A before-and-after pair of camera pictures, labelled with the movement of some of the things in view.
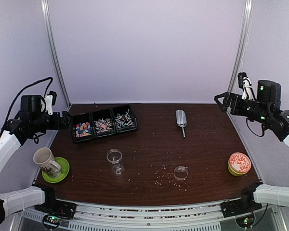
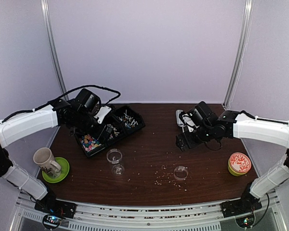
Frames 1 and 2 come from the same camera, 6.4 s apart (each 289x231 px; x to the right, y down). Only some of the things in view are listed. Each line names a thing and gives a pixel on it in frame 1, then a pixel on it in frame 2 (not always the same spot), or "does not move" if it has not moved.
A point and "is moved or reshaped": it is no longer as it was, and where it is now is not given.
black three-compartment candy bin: x=102 y=123 is moved or reshaped
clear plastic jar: x=114 y=155 does not move
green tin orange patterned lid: x=239 y=163 does not move
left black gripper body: x=55 y=124 → x=96 y=133
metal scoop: x=181 y=120 does not move
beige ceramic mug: x=44 y=158 does not move
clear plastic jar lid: x=180 y=172 does not move
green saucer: x=65 y=167 does not move
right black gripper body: x=237 y=109 → x=191 y=143
